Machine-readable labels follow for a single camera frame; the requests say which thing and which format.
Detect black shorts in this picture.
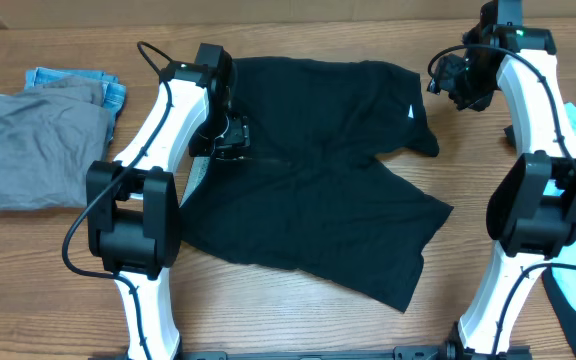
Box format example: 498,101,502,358
181,57,452,311

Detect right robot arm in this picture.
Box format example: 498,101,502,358
394,0,576,359

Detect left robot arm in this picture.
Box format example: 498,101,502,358
85,43,250,359

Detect blue denim folded garment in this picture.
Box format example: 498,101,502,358
24,67,126,144

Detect grey folded shorts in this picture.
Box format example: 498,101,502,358
0,77,113,211

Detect black garment under pile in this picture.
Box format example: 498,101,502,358
542,270,576,357

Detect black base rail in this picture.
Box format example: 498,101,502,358
87,344,534,360

